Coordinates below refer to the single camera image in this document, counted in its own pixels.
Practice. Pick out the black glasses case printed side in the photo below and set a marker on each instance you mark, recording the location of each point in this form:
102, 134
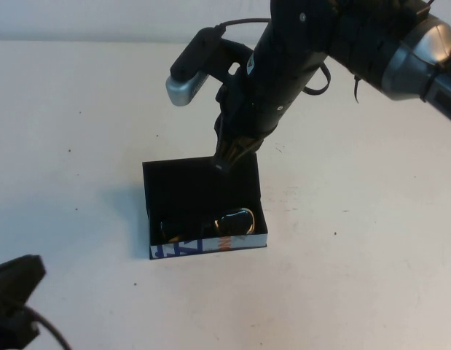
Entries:
185, 197

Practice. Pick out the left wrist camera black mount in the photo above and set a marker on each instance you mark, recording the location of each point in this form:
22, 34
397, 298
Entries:
17, 275

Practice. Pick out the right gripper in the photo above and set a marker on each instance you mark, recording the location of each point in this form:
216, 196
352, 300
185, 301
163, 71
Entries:
250, 120

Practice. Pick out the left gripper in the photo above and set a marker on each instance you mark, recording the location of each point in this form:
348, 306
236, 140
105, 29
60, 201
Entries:
10, 324

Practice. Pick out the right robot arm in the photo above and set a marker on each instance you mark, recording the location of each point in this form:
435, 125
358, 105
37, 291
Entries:
356, 36

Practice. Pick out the dark framed glasses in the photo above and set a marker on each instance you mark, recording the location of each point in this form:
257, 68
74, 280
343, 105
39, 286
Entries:
234, 220

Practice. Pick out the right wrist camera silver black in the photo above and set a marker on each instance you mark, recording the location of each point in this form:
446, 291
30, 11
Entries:
190, 76

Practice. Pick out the black zip tie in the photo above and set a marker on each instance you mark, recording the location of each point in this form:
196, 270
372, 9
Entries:
356, 91

